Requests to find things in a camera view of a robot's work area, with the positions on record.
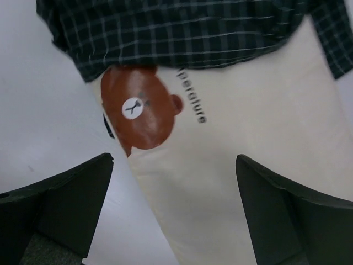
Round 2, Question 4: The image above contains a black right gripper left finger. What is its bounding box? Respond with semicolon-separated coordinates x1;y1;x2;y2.
1;153;114;264

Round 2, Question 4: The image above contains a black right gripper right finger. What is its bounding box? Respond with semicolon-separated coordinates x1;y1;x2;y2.
236;155;352;264

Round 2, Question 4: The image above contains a cream pillow with bear print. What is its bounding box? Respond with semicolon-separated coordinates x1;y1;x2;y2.
92;18;352;264

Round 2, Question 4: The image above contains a dark checked pillowcase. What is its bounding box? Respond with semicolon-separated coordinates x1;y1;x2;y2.
36;0;352;82

